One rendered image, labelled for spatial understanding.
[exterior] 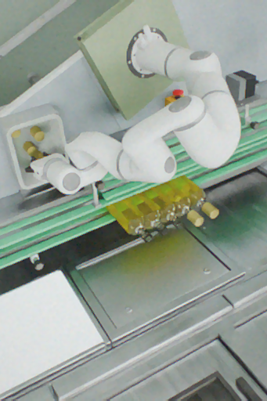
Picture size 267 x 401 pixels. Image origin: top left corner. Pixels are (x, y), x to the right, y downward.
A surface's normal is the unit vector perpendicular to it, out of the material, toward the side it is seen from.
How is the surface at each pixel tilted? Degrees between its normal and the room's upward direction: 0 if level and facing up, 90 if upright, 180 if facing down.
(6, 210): 90
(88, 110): 0
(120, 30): 4
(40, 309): 90
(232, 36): 0
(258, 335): 90
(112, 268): 90
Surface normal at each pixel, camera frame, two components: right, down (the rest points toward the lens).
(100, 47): 0.48, 0.44
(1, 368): -0.10, -0.79
